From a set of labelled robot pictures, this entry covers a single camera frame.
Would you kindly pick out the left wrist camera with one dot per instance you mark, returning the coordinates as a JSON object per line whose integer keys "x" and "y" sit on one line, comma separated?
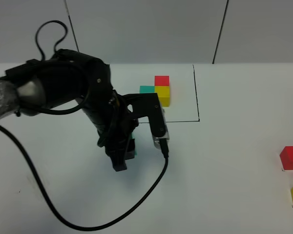
{"x": 148, "y": 105}

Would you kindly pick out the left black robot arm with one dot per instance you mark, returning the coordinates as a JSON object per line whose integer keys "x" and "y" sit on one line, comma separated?
{"x": 38, "y": 87}

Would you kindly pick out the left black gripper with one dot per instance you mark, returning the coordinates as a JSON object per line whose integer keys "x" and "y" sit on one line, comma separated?
{"x": 114, "y": 135}

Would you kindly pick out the template yellow block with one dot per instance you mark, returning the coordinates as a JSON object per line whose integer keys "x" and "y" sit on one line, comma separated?
{"x": 163, "y": 93}

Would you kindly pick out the template red block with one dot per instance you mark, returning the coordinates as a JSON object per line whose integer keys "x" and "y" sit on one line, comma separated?
{"x": 161, "y": 81}

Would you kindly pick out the template green block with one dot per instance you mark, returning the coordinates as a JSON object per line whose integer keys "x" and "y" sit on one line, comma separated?
{"x": 146, "y": 89}

